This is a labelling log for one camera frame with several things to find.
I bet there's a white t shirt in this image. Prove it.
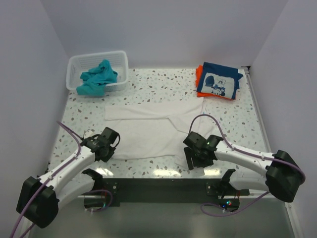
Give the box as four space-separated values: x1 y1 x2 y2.
105 98 217 167

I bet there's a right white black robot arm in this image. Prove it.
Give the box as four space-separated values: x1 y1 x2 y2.
183 131 305 203

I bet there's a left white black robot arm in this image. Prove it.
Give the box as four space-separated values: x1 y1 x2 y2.
16 127 120 228

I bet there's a teal t shirt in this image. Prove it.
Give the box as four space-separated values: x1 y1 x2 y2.
76 59 118 97

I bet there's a blue printed folded t shirt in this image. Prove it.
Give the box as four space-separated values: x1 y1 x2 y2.
196 62 243 100

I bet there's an orange folded t shirt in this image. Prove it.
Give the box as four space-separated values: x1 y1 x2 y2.
195 65 231 100

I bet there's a white plastic basket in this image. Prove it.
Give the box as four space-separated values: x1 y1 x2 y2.
66 51 128 96

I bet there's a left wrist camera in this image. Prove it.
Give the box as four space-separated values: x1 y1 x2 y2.
83 129 94 138

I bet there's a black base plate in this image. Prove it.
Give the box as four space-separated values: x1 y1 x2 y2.
81 170 250 208

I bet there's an aluminium front rail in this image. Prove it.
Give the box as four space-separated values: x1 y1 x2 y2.
78 192 272 199

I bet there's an aluminium rail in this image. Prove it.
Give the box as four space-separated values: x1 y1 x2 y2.
78 192 272 199
240 66 271 152

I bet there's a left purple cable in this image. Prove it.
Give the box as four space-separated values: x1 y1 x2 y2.
8 120 114 238

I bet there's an aluminium right side rail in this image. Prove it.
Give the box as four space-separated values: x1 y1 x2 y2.
240 66 271 152

